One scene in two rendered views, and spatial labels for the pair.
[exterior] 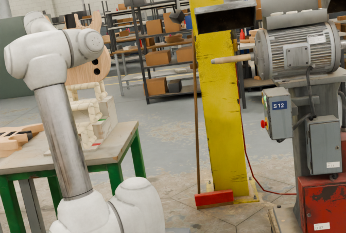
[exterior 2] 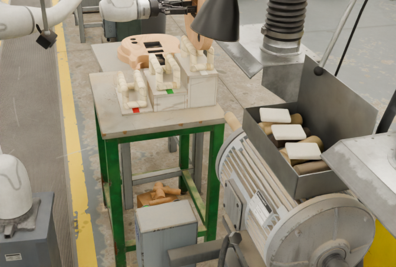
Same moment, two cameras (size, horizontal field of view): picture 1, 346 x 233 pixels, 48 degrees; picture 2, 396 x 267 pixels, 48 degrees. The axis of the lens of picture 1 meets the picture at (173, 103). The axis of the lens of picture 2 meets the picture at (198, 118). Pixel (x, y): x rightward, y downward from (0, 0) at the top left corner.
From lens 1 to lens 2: 196 cm
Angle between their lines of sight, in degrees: 62
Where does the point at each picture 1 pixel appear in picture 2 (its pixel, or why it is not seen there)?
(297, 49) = (231, 194)
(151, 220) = not seen: outside the picture
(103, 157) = (101, 125)
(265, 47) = (221, 150)
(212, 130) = not seen: hidden behind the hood
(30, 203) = not seen: hidden behind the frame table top
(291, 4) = (332, 117)
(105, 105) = (187, 79)
